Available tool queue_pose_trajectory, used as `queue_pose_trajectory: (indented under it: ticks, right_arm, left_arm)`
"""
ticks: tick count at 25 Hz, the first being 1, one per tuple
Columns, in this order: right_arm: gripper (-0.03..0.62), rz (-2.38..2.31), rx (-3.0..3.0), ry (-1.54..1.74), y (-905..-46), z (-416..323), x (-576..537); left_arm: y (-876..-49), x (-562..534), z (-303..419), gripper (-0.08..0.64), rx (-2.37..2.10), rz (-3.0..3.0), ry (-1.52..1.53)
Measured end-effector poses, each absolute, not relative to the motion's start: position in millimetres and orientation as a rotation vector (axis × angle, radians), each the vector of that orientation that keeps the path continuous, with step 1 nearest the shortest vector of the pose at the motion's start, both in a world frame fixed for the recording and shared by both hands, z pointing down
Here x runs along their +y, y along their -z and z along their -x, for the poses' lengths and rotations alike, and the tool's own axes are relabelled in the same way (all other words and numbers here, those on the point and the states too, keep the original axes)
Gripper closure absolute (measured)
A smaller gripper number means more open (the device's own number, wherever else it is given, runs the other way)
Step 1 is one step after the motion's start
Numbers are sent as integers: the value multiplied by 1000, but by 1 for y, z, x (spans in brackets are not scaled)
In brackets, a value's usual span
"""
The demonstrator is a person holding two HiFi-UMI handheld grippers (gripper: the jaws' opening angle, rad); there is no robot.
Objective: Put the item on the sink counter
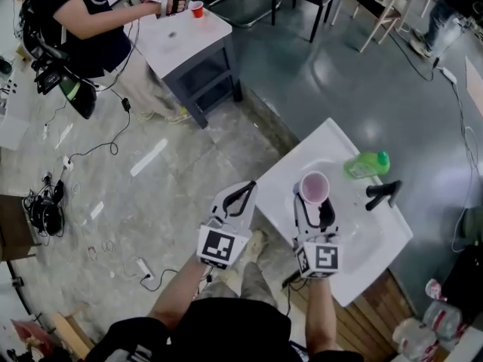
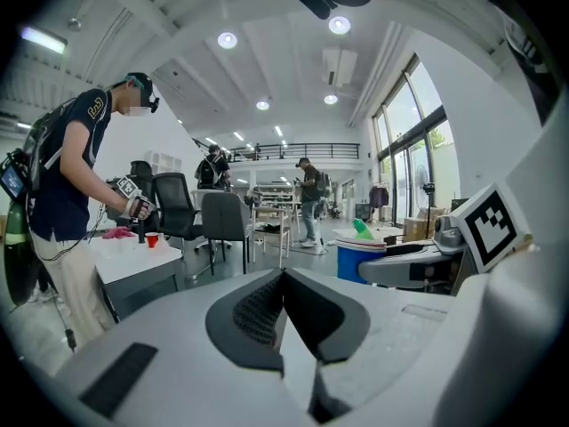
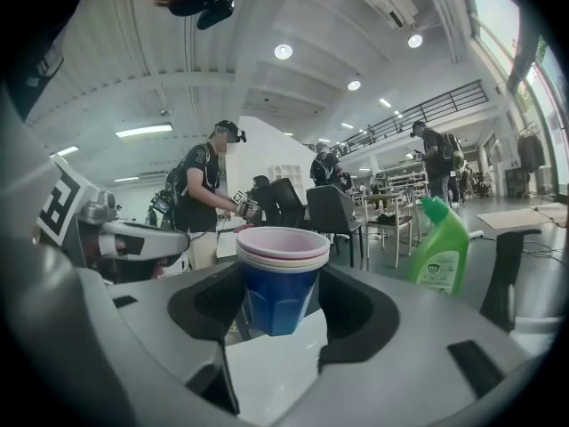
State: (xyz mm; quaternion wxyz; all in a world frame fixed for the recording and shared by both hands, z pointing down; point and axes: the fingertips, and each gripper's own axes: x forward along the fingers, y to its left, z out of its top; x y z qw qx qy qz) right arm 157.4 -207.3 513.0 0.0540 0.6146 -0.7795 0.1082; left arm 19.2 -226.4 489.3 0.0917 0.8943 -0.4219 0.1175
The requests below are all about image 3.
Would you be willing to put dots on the white power strip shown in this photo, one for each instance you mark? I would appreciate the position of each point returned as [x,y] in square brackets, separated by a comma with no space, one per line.
[476,235]

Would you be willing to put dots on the black mezzanine railing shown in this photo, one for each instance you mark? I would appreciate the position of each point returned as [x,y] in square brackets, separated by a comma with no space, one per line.
[418,114]

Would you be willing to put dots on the grey upholstered chair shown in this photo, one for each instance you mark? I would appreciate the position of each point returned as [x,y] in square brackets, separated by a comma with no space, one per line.
[333,211]

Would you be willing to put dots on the coat rack with clothes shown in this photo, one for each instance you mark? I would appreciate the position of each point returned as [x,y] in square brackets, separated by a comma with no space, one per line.
[531,149]

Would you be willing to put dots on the pink plastic cup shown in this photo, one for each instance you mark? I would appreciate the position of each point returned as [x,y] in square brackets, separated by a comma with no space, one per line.
[284,240]

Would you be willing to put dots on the ceiling air conditioner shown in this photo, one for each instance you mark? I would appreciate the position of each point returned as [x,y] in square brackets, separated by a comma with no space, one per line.
[391,2]

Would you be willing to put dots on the person's black shirt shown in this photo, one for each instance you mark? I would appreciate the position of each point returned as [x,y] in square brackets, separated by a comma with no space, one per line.
[31,38]

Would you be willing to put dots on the tube ceiling light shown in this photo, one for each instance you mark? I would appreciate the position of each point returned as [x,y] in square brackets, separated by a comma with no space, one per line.
[144,130]

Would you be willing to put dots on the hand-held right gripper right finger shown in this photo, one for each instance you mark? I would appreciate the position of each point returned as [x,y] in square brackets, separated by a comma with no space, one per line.
[422,349]

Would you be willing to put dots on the round ceiling light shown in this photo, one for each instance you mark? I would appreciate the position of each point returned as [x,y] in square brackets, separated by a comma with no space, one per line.
[354,85]
[283,51]
[414,40]

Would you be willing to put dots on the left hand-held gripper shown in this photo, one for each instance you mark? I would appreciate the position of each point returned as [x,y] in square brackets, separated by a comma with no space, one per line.
[58,203]

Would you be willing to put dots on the wooden frame chair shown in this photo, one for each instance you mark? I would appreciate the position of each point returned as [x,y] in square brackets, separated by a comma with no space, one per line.
[393,220]

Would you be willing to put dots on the black faucet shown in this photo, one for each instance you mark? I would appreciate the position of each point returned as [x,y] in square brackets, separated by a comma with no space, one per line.
[507,274]

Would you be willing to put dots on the black shelf unit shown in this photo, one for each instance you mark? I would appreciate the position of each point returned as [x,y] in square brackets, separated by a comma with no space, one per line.
[515,180]

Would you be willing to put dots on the white ceramic sink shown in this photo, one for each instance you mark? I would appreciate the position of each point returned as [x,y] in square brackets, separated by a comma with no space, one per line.
[271,372]

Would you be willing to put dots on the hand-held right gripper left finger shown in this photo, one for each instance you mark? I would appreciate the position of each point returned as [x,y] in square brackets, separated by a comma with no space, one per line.
[160,327]

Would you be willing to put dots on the white shelf cabinet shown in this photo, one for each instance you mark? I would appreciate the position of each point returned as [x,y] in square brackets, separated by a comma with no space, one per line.
[286,174]

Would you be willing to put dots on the black head-worn camera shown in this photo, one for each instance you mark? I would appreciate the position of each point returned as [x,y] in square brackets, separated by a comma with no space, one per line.
[215,13]

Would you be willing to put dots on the flat cardboard sheet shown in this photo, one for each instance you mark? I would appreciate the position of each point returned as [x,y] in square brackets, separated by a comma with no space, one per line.
[515,218]

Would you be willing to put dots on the blue and white paper cup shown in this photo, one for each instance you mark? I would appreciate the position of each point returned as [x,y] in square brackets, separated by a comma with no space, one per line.
[278,305]

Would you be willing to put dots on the green soap bottle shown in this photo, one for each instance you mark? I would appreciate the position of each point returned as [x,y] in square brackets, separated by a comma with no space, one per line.
[440,256]

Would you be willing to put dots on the large glass window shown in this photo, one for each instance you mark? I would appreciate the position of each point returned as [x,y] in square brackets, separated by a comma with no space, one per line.
[524,38]

